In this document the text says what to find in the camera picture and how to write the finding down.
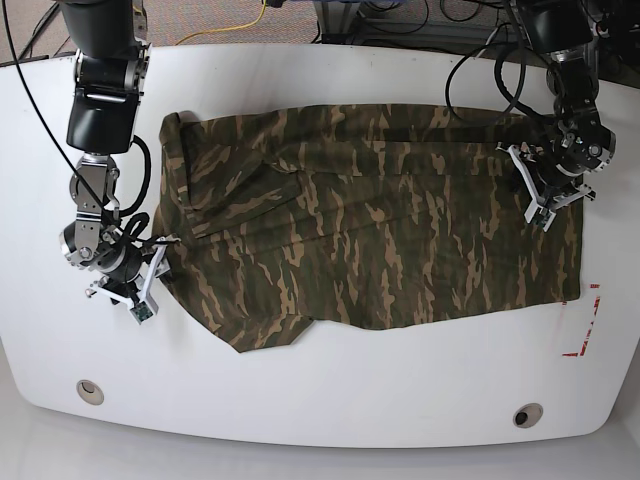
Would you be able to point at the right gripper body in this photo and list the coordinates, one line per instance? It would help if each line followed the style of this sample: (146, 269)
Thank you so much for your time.
(127, 271)

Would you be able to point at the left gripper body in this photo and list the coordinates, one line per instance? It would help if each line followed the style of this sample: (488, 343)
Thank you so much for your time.
(548, 186)

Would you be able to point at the camouflage t-shirt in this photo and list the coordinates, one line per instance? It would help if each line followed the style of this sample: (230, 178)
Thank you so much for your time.
(374, 216)

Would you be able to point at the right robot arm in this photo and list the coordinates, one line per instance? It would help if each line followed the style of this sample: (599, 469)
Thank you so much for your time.
(110, 68)

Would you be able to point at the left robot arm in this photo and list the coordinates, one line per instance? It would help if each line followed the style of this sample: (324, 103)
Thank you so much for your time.
(572, 141)

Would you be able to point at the red tape marking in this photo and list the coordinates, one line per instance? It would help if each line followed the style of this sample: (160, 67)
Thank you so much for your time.
(576, 322)

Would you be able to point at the grey metal stand base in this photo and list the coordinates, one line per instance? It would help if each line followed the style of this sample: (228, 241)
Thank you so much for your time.
(342, 22)

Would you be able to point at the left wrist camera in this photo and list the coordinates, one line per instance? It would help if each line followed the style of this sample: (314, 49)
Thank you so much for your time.
(540, 216)

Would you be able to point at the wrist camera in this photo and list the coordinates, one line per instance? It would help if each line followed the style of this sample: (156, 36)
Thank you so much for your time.
(540, 216)
(144, 309)

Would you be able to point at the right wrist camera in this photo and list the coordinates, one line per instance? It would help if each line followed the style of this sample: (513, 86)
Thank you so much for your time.
(144, 309)

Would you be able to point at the left table cable grommet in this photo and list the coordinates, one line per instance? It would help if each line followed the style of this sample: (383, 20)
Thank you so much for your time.
(90, 392)

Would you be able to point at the table cable grommet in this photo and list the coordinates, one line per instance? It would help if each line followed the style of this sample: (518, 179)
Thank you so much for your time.
(528, 415)
(90, 392)

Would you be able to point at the right table cable grommet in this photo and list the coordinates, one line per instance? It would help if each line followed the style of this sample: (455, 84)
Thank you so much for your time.
(528, 415)

